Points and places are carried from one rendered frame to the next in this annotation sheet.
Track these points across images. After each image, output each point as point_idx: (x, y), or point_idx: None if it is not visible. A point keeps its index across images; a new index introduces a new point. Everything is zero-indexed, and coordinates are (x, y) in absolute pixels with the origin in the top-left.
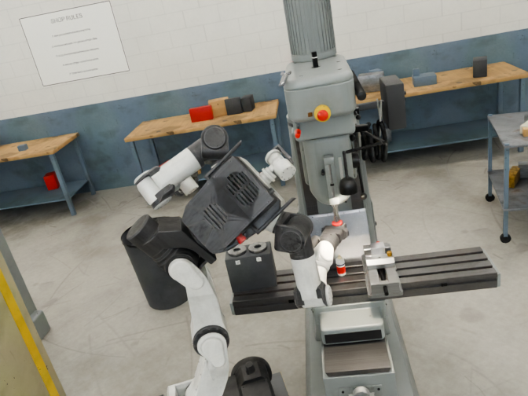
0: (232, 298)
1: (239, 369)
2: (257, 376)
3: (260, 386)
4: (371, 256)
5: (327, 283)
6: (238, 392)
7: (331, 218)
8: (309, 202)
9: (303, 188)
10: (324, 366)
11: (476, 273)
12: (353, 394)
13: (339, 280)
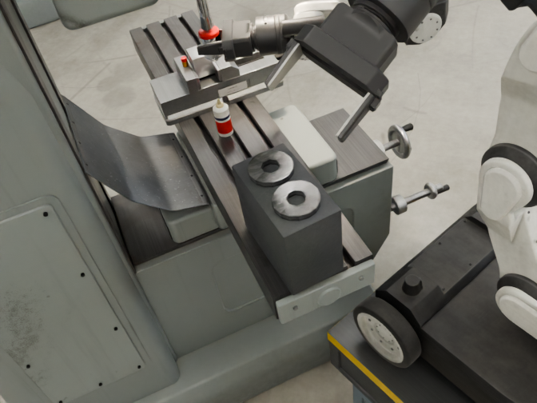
0: (362, 258)
1: (416, 311)
2: (418, 271)
3: (427, 265)
4: (218, 64)
5: (259, 140)
6: (451, 300)
7: (83, 141)
8: (69, 136)
9: (54, 110)
10: (370, 172)
11: (198, 21)
12: (383, 151)
13: (245, 129)
